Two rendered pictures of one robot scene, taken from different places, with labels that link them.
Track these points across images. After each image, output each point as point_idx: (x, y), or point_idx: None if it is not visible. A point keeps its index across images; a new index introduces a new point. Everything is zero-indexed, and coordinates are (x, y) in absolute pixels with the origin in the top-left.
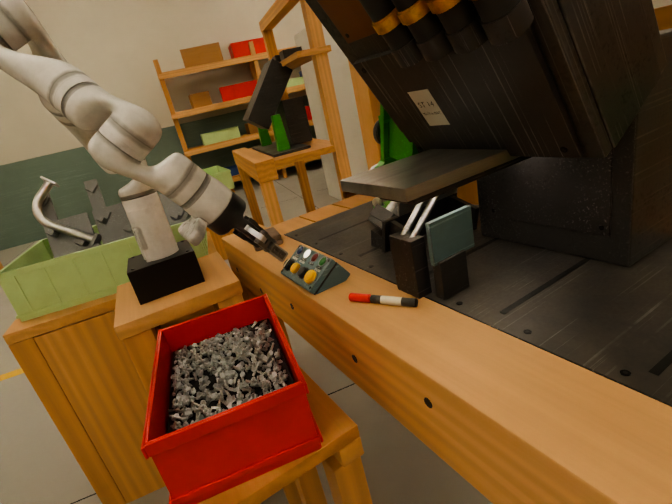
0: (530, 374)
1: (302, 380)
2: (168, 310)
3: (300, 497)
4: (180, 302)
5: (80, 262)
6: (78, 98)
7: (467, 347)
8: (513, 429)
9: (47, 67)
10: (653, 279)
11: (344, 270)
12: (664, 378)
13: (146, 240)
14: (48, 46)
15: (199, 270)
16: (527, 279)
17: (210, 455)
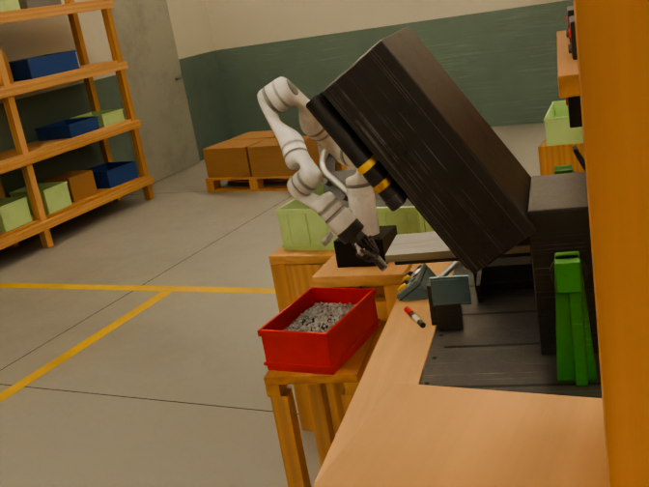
0: (400, 369)
1: (326, 332)
2: (348, 278)
3: None
4: (356, 275)
5: None
6: (290, 157)
7: (403, 352)
8: (362, 378)
9: (284, 136)
10: (532, 364)
11: (425, 292)
12: None
13: None
14: (300, 107)
15: (383, 255)
16: (492, 338)
17: (283, 349)
